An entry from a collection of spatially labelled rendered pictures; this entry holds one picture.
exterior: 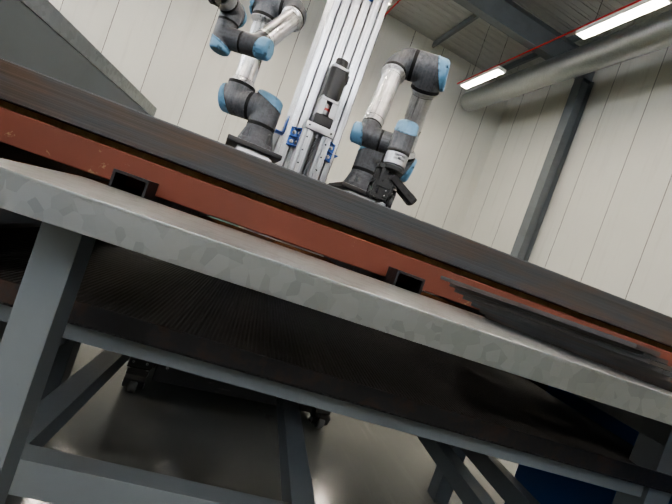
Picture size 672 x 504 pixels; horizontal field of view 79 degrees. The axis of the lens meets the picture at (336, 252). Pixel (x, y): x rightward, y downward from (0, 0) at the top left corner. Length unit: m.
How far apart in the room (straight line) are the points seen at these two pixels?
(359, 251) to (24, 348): 0.46
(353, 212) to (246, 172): 0.19
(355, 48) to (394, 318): 1.85
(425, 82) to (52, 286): 1.46
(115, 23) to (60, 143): 11.13
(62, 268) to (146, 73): 11.00
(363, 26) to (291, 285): 1.91
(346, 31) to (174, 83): 9.41
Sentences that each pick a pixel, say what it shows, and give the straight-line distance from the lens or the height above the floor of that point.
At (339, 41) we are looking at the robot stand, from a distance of 2.11.
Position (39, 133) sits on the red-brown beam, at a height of 0.79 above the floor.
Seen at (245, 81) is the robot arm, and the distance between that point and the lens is 1.83.
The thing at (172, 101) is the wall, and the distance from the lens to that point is 11.27.
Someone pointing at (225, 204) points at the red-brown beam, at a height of 0.78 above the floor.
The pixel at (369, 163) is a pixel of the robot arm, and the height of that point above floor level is 1.16.
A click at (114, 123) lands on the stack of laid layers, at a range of 0.72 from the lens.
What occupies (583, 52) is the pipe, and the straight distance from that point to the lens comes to 10.21.
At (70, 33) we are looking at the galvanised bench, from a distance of 1.23.
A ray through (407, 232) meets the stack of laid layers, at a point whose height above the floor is 0.84.
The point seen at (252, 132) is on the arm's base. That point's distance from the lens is 1.73.
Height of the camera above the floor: 0.78
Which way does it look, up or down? 1 degrees down
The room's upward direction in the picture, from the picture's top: 20 degrees clockwise
